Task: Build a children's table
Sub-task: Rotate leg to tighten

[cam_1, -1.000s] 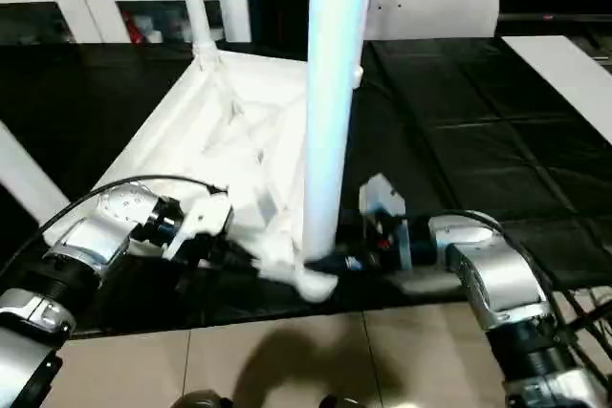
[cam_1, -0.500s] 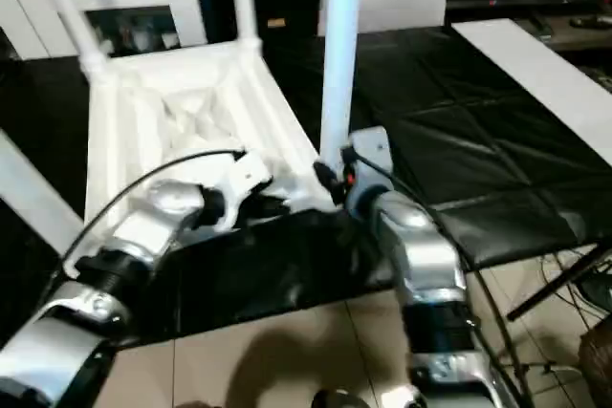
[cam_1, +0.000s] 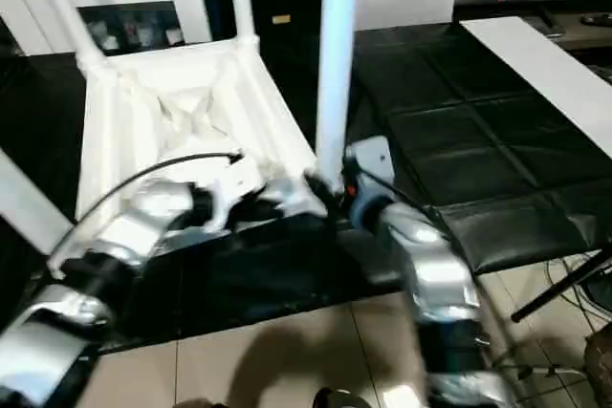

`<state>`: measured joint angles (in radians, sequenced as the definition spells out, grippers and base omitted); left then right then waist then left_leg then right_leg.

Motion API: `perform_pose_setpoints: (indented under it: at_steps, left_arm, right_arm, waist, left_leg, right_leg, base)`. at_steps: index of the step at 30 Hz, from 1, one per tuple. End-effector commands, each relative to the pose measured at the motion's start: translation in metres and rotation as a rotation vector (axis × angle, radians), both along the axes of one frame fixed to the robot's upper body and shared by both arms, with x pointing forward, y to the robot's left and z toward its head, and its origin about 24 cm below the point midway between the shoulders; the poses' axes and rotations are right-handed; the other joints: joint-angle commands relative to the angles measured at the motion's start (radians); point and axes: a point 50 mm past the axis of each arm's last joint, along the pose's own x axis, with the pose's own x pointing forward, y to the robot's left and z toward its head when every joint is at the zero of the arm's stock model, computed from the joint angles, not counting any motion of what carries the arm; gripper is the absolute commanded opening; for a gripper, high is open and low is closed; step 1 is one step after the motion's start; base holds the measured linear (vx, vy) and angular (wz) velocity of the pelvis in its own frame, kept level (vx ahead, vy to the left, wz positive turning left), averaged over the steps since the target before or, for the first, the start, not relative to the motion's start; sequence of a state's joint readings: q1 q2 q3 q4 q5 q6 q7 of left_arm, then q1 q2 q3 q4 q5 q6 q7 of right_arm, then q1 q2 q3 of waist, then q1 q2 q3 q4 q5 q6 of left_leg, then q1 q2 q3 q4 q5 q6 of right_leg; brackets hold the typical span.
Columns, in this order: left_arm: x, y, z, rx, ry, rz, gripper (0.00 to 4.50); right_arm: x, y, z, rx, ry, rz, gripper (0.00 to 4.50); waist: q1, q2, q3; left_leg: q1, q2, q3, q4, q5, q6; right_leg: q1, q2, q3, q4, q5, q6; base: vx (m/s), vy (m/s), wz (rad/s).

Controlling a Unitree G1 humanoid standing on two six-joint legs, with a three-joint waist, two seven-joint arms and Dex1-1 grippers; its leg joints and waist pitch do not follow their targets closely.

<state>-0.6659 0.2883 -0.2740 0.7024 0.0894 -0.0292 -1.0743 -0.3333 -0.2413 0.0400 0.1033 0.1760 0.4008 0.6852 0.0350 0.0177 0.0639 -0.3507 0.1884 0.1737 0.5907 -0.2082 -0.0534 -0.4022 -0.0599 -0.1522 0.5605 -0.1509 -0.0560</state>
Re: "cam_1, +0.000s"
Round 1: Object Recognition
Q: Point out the white plastic table top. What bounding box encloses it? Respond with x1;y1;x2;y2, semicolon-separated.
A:
50;37;345;280

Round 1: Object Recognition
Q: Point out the dark robot right foot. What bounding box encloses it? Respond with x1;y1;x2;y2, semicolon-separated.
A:
312;386;365;408

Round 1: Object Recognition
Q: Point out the dark robot foot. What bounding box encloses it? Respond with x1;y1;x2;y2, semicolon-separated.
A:
180;397;227;408
312;386;365;408

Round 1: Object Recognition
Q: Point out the dark robot left foot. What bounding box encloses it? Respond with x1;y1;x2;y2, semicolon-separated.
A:
180;397;227;408

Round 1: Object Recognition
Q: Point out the black tripod leg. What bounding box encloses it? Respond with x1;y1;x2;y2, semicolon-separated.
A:
510;248;612;323

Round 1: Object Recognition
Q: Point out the dark grey floor device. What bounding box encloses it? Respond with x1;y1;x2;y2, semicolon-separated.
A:
586;271;612;307

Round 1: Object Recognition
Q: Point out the brown woven basket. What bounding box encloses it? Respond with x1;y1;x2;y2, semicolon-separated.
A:
584;325;612;408

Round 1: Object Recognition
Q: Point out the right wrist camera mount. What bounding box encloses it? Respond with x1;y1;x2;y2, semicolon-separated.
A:
343;137;399;218

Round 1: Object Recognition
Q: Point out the grey metal floor bracket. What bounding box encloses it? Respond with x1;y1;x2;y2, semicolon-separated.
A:
496;362;585;379

